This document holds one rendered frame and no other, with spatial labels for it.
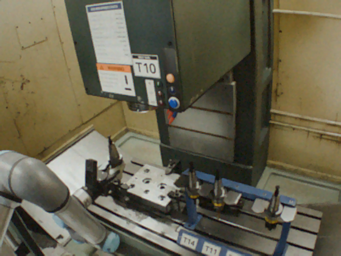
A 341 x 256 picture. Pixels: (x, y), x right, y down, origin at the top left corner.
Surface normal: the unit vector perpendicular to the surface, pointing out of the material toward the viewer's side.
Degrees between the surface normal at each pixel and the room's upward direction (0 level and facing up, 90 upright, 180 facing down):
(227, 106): 90
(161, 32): 90
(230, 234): 0
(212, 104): 90
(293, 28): 90
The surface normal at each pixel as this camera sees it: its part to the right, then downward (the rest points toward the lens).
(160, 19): -0.52, 0.49
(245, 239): -0.11, -0.85
